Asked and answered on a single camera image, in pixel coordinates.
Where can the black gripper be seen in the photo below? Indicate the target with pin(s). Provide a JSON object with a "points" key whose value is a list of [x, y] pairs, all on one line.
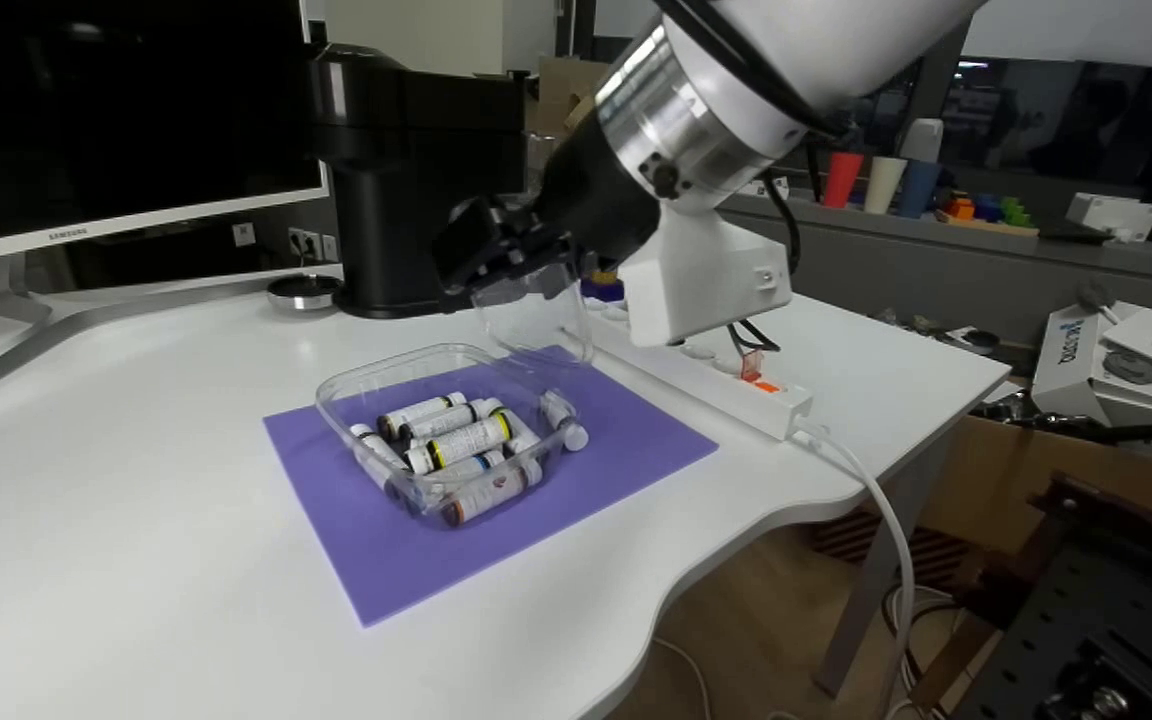
{"points": [[585, 206]]}

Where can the clear plastic lid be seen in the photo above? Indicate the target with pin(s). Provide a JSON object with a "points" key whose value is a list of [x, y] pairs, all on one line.
{"points": [[537, 320]]}

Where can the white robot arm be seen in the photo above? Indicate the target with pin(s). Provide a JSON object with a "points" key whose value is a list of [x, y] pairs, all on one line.
{"points": [[711, 99]]}

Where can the white bottle outside bowl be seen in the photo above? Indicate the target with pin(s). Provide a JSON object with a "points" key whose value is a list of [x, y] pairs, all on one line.
{"points": [[567, 420]]}

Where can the clear plastic bowl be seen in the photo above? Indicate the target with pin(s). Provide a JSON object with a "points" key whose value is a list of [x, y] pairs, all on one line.
{"points": [[491, 378]]}

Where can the blue small box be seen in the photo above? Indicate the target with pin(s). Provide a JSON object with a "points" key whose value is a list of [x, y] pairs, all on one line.
{"points": [[600, 289]]}

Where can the black coffee machine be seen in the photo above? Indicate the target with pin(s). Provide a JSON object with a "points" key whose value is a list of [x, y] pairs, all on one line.
{"points": [[417, 166]]}

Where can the red cup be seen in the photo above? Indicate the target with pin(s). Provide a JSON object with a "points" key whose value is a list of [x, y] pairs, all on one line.
{"points": [[843, 176]]}

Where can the white bottle front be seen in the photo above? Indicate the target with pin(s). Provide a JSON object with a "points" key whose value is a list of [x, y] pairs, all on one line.
{"points": [[493, 490]]}

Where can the white bottle yellow band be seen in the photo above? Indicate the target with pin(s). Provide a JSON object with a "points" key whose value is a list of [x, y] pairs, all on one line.
{"points": [[472, 438]]}

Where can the white cup on shelf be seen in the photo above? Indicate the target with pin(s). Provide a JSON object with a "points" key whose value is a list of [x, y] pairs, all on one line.
{"points": [[880, 180]]}

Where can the purple mat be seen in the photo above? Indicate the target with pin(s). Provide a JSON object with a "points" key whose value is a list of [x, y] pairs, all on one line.
{"points": [[393, 561]]}

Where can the large white-framed monitor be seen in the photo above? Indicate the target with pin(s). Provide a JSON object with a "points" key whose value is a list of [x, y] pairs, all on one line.
{"points": [[144, 115]]}

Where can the white box stack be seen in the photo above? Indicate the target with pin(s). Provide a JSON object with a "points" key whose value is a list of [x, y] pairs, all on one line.
{"points": [[1096, 367]]}

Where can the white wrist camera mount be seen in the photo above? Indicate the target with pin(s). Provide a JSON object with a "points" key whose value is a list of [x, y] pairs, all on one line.
{"points": [[700, 274]]}

